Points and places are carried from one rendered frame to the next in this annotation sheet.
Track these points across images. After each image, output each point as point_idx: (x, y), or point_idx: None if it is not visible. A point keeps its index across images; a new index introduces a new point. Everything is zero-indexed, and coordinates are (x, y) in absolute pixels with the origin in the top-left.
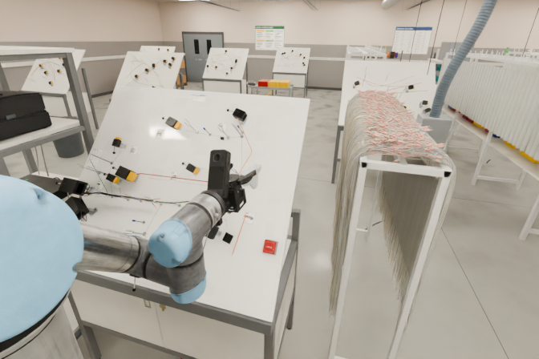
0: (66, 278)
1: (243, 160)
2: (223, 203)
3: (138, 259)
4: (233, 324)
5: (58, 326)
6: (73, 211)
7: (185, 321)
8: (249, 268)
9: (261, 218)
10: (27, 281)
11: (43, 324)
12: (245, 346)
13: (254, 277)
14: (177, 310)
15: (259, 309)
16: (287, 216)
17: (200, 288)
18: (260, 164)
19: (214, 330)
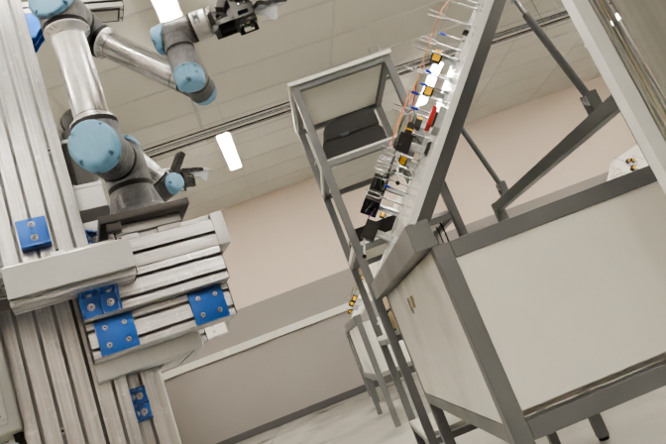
0: (58, 3)
1: (468, 38)
2: (208, 9)
3: None
4: (404, 260)
5: (70, 34)
6: None
7: (426, 316)
8: (423, 169)
9: (450, 94)
10: (49, 0)
11: (56, 21)
12: (454, 329)
13: (421, 176)
14: (416, 296)
15: (408, 215)
16: (463, 63)
17: (180, 69)
18: None
19: (435, 313)
